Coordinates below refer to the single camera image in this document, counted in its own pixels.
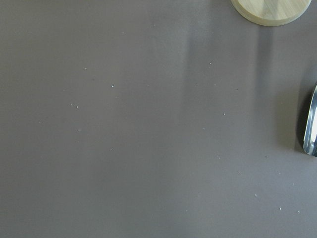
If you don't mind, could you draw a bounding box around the metal scoop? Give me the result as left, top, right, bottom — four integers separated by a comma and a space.
303, 87, 317, 157

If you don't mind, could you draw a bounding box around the round wooden stand base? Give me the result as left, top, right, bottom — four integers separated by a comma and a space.
231, 0, 312, 27

